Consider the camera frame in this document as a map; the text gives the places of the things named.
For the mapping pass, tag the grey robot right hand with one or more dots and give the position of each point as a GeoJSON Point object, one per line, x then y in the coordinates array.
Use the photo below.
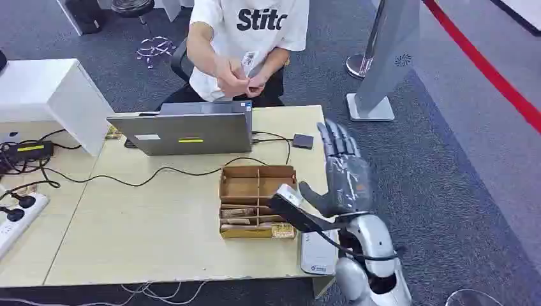
{"type": "Point", "coordinates": [347, 181]}

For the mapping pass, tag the small printed card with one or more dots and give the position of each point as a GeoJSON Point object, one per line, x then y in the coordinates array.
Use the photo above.
{"type": "Point", "coordinates": [249, 61]}

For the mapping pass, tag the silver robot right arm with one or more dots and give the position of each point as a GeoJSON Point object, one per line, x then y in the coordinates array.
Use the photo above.
{"type": "Point", "coordinates": [374, 245]}

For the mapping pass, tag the small black square device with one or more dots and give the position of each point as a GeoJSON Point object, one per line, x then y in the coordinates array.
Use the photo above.
{"type": "Point", "coordinates": [303, 141]}

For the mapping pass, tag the white flat device with logo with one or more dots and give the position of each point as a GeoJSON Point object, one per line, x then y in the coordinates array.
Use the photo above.
{"type": "Point", "coordinates": [318, 253]}

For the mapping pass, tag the wooden card box with dividers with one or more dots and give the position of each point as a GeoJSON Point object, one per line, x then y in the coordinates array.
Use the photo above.
{"type": "Point", "coordinates": [236, 186]}

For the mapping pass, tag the pale card lying flat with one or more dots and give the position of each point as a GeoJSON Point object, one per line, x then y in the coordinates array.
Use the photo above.
{"type": "Point", "coordinates": [243, 227]}

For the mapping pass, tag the stack of brown cards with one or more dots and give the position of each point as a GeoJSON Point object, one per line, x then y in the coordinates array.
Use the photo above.
{"type": "Point", "coordinates": [237, 213]}

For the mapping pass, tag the grey standing panel white base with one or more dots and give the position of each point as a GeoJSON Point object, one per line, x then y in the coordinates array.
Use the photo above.
{"type": "Point", "coordinates": [389, 63]}

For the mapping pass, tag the person's left hand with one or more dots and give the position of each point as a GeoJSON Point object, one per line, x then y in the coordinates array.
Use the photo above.
{"type": "Point", "coordinates": [255, 86]}

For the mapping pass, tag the person's hand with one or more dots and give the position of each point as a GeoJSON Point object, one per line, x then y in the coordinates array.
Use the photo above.
{"type": "Point", "coordinates": [255, 86]}
{"type": "Point", "coordinates": [231, 80]}

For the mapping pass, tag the person's right hand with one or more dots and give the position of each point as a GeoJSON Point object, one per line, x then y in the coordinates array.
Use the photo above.
{"type": "Point", "coordinates": [231, 80]}

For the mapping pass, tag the grey laptop with yellow sticker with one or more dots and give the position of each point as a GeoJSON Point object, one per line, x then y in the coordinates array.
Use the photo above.
{"type": "Point", "coordinates": [190, 135]}

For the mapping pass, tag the clear round dome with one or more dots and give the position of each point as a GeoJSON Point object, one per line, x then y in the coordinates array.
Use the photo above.
{"type": "Point", "coordinates": [469, 299]}

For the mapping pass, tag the person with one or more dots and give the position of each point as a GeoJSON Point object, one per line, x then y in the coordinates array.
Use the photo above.
{"type": "Point", "coordinates": [253, 17]}

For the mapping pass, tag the black office chair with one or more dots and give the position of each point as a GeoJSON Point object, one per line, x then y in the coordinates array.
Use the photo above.
{"type": "Point", "coordinates": [181, 63]}

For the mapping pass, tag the small patterned packet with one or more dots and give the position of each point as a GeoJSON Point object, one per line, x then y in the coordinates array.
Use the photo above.
{"type": "Point", "coordinates": [113, 133]}

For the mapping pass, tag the black stool with chrome base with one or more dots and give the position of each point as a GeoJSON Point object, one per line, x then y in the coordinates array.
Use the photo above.
{"type": "Point", "coordinates": [133, 6]}

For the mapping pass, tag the white cabinet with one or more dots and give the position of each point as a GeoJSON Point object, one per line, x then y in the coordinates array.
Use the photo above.
{"type": "Point", "coordinates": [50, 93]}

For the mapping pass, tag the black power adapter yellow label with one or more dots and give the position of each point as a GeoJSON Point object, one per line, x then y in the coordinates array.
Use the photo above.
{"type": "Point", "coordinates": [31, 150]}

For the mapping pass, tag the black power plug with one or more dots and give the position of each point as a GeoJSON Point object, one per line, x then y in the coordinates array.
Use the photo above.
{"type": "Point", "coordinates": [14, 214]}
{"type": "Point", "coordinates": [26, 201]}

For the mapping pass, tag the white power strip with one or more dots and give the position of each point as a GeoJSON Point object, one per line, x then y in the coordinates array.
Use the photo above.
{"type": "Point", "coordinates": [17, 228]}

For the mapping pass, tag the chrome stanchion post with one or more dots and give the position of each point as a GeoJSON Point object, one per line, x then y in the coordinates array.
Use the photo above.
{"type": "Point", "coordinates": [359, 65]}

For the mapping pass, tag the black box with white frame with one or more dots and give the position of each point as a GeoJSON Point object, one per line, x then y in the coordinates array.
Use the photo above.
{"type": "Point", "coordinates": [86, 14]}

